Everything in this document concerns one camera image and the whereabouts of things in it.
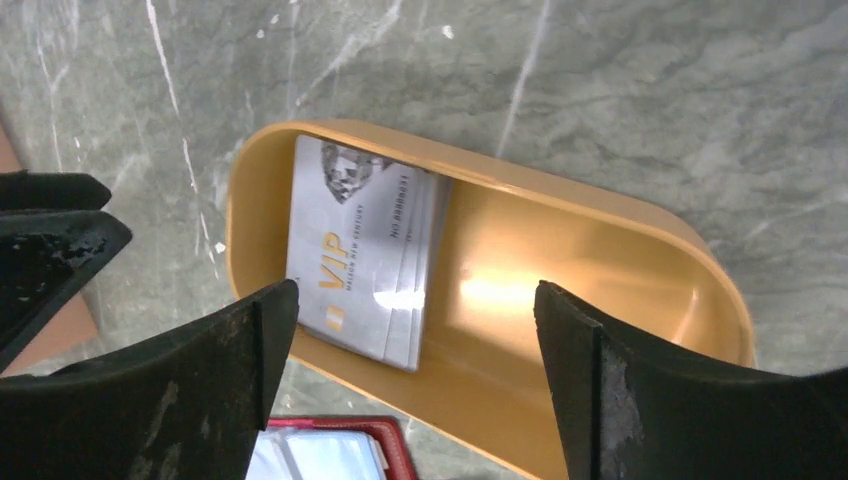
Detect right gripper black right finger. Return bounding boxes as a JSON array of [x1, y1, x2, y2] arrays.
[[534, 281, 847, 479]]

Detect orange mesh file organizer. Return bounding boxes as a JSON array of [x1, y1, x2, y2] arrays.
[[0, 122, 101, 378]]

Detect red leather card holder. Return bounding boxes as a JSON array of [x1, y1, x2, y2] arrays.
[[246, 415, 419, 480]]

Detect silver VIP credit card stack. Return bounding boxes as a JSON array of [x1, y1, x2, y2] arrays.
[[286, 134, 452, 372]]

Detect yellow oval tray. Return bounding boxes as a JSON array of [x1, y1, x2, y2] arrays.
[[226, 119, 755, 479]]

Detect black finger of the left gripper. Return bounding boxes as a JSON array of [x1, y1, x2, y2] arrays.
[[1, 170, 112, 211], [0, 209, 134, 374]]

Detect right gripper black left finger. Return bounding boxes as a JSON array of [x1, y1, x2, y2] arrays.
[[1, 280, 298, 479]]

